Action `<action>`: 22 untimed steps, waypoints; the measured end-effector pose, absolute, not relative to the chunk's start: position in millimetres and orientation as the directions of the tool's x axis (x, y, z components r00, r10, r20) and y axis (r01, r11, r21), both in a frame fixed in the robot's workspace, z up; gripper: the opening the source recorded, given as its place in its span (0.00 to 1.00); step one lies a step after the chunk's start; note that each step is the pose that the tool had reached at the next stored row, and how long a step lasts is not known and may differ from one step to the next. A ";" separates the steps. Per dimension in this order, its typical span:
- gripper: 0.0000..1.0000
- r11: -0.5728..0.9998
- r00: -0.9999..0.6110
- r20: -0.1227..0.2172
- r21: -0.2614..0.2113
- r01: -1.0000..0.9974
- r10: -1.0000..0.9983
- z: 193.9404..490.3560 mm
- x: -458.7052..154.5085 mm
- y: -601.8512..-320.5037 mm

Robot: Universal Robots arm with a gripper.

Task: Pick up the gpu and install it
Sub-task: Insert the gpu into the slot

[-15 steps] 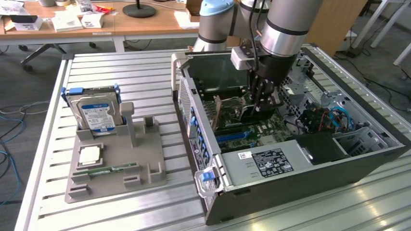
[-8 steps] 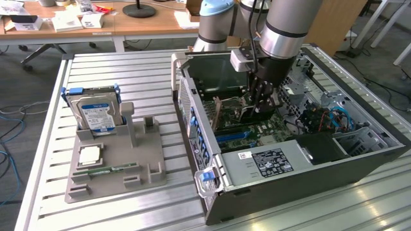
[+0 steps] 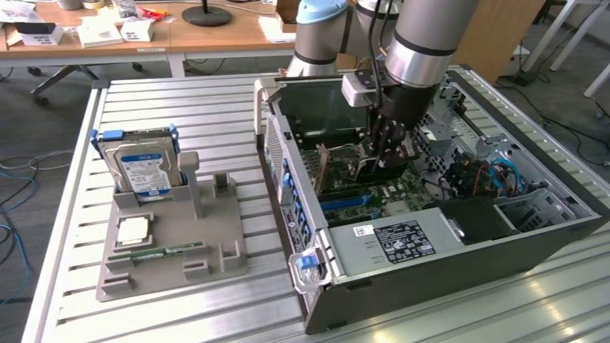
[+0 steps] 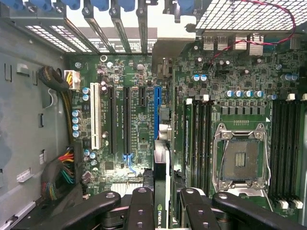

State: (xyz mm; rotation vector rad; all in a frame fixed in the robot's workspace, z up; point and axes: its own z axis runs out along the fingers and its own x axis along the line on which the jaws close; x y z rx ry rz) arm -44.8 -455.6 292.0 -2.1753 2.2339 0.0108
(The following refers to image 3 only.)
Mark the blue case latch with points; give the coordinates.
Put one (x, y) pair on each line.
(307, 262)

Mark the green RAM stick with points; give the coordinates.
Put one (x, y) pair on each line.
(152, 253)

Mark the white device with red button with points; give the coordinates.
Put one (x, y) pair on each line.
(519, 60)

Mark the wooden desk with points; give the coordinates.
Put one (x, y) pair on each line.
(228, 39)
(71, 53)

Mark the brown cardboard box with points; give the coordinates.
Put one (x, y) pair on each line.
(285, 10)

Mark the stack of white papers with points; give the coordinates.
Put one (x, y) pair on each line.
(276, 32)

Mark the tape roll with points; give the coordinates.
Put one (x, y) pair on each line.
(91, 4)

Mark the white table frame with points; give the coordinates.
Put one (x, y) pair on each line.
(547, 32)

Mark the perforated metal disk bay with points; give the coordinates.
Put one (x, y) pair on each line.
(447, 143)

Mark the white open paper box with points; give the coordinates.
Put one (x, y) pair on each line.
(97, 34)

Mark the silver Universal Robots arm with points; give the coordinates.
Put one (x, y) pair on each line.
(419, 35)

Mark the grey power supply unit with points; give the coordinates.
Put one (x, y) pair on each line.
(362, 253)

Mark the white box with label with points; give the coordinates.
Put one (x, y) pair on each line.
(135, 32)

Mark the grey cup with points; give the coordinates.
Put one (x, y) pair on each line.
(69, 4)

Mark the grey parts rack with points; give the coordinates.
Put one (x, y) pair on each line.
(180, 236)

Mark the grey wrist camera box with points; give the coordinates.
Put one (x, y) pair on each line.
(355, 93)

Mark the graphics card with black cooler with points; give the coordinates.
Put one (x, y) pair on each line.
(376, 175)

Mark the open black PC case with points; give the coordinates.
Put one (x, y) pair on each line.
(428, 286)

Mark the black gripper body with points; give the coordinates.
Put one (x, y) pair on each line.
(404, 103)

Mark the grey slanted disk bay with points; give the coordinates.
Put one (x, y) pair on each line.
(534, 211)

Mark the black and white box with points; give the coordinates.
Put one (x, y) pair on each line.
(40, 35)

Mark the hard disk in blue caddy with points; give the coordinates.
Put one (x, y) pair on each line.
(143, 171)

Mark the silver CPU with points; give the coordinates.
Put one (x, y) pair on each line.
(132, 232)

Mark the black round lamp base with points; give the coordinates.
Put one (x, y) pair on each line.
(207, 16)

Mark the red package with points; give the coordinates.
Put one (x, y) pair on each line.
(153, 14)

